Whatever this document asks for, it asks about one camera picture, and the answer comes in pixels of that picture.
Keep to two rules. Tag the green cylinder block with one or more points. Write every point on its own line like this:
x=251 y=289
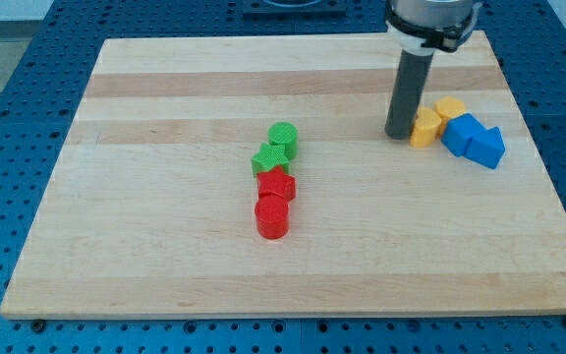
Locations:
x=284 y=134

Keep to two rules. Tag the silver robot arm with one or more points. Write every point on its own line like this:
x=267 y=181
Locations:
x=423 y=26

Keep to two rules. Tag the wooden board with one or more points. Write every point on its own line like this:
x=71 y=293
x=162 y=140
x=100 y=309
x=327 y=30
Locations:
x=149 y=212

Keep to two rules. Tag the red star block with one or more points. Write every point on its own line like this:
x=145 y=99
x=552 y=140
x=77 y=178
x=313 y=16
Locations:
x=276 y=182

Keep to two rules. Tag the green star block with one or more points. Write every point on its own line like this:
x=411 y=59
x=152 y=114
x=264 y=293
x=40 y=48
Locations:
x=268 y=157

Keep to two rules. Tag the red cylinder block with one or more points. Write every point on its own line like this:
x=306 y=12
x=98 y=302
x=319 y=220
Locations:
x=272 y=217

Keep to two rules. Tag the yellow heart block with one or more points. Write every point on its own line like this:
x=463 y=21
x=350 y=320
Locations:
x=425 y=128

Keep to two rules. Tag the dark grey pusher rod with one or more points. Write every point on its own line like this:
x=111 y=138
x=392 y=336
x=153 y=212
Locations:
x=406 y=95

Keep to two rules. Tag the yellow hexagon block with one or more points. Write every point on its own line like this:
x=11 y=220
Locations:
x=448 y=108

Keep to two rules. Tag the blue cube block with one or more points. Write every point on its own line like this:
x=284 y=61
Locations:
x=459 y=132

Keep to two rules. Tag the blue triangle block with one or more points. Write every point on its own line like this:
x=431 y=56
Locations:
x=486 y=148

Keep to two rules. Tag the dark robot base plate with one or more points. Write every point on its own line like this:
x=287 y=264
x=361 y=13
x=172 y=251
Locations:
x=253 y=8

